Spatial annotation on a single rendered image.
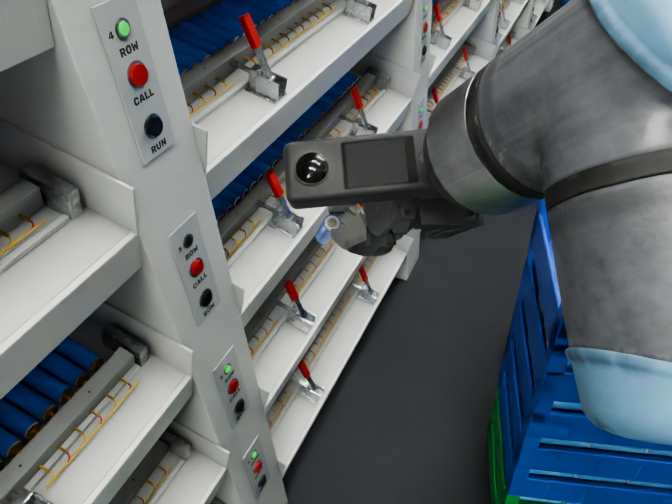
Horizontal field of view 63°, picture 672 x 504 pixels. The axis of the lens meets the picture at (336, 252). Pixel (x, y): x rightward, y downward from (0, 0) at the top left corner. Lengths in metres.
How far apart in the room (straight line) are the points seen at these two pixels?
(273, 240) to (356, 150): 0.36
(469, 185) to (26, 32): 0.29
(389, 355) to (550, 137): 0.98
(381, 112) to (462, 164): 0.70
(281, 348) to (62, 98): 0.54
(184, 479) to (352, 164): 0.51
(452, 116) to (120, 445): 0.43
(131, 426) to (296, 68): 0.45
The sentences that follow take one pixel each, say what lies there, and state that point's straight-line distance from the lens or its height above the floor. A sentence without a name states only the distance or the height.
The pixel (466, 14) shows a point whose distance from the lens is 1.53.
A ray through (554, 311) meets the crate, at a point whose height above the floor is 0.52.
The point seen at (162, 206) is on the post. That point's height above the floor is 0.69.
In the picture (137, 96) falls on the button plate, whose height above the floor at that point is 0.79.
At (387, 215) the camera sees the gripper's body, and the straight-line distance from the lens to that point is 0.43.
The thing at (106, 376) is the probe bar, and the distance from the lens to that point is 0.60.
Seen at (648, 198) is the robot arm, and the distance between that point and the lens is 0.26.
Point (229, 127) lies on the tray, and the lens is 0.60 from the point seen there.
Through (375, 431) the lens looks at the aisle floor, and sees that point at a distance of 1.12.
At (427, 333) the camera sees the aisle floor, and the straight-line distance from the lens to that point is 1.27.
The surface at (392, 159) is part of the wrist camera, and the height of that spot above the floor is 0.76.
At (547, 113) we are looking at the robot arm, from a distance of 0.29.
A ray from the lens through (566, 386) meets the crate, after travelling 0.69.
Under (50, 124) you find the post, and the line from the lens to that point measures 0.48.
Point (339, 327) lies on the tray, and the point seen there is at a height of 0.11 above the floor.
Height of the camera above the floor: 0.96
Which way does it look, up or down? 41 degrees down
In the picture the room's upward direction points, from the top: 4 degrees counter-clockwise
